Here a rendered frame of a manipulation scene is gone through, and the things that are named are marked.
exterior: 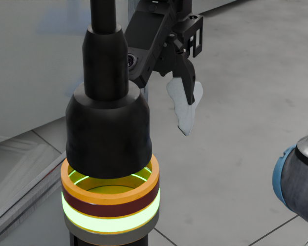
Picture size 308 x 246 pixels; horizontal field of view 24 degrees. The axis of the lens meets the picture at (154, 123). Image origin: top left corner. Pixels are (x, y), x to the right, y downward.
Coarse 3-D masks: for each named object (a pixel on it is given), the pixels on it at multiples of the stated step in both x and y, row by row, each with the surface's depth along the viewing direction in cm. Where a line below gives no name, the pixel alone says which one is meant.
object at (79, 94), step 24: (96, 48) 27; (120, 48) 27; (96, 72) 28; (120, 72) 28; (72, 96) 29; (96, 96) 28; (120, 96) 28; (72, 120) 29; (96, 120) 28; (120, 120) 28; (144, 120) 29; (72, 144) 29; (96, 144) 28; (120, 144) 29; (144, 144) 30; (96, 168) 29; (120, 168) 29
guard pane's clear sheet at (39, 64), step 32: (0, 0) 135; (32, 0) 144; (64, 0) 154; (128, 0) 180; (0, 32) 137; (32, 32) 147; (64, 32) 157; (0, 64) 140; (32, 64) 150; (64, 64) 161; (0, 96) 143; (32, 96) 153; (64, 96) 164; (0, 128) 145; (32, 128) 156; (64, 128) 168; (0, 160) 148; (32, 160) 159; (0, 192) 151
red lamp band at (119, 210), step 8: (64, 192) 31; (152, 192) 30; (72, 200) 30; (80, 200) 30; (136, 200) 30; (144, 200) 30; (152, 200) 31; (80, 208) 30; (88, 208) 30; (96, 208) 30; (104, 208) 30; (112, 208) 30; (120, 208) 30; (128, 208) 30; (136, 208) 30; (104, 216) 30; (112, 216) 30
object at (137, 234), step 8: (64, 216) 32; (72, 224) 31; (152, 224) 31; (72, 232) 31; (80, 232) 31; (88, 232) 31; (128, 232) 31; (136, 232) 31; (144, 232) 31; (88, 240) 31; (96, 240) 31; (104, 240) 31; (112, 240) 31; (120, 240) 31; (128, 240) 31
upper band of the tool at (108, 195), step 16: (64, 160) 32; (64, 176) 31; (80, 176) 33; (128, 176) 34; (144, 176) 33; (80, 192) 30; (96, 192) 34; (112, 192) 34; (128, 192) 30; (144, 192) 30; (144, 208) 30; (144, 224) 31
